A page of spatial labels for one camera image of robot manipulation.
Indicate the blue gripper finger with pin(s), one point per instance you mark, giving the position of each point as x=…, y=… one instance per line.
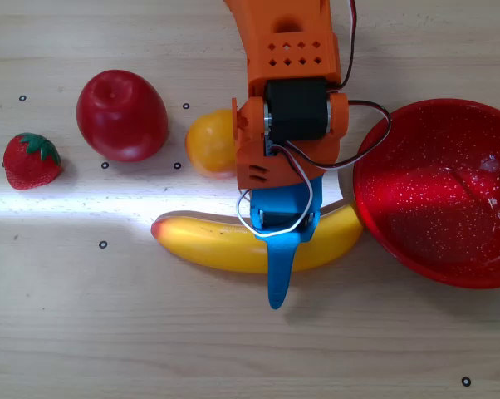
x=280, y=270

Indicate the blue gripper body with motor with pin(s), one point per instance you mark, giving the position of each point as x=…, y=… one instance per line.
x=280, y=204

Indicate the yellow toy banana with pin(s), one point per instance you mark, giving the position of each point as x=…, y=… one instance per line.
x=217, y=245

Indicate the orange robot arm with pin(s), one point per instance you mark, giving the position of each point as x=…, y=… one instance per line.
x=293, y=70

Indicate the red speckled bowl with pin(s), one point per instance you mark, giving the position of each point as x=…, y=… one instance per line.
x=432, y=208

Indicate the orange toy fruit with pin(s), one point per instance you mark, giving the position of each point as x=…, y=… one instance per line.
x=210, y=143

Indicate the red toy apple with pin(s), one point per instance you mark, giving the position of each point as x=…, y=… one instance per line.
x=121, y=120

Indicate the red toy strawberry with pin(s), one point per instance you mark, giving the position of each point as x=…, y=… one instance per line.
x=27, y=168

